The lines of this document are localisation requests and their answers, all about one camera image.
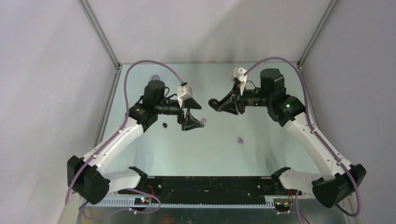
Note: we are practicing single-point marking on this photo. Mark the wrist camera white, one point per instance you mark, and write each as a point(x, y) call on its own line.
point(184, 94)
point(239, 74)

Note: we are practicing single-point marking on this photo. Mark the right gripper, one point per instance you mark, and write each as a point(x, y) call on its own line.
point(230, 106)

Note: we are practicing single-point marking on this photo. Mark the purple earbud charging case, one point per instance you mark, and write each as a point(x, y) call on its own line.
point(154, 77)

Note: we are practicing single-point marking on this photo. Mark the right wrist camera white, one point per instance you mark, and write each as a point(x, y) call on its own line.
point(239, 74)

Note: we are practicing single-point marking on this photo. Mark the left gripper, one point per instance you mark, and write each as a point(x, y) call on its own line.
point(189, 122)

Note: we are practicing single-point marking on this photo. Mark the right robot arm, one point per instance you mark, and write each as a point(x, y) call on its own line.
point(337, 176)

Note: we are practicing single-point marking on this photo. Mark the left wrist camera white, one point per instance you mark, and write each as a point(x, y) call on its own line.
point(184, 94)

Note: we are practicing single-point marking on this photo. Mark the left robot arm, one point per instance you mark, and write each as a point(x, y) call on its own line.
point(89, 175)

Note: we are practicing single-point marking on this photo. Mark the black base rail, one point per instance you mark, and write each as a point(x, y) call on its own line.
point(215, 189)

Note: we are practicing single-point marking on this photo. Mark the purple earbud lower right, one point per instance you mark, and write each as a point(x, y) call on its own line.
point(240, 140)

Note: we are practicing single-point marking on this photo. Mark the grey slotted cable duct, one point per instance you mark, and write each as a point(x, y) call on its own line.
point(141, 202)

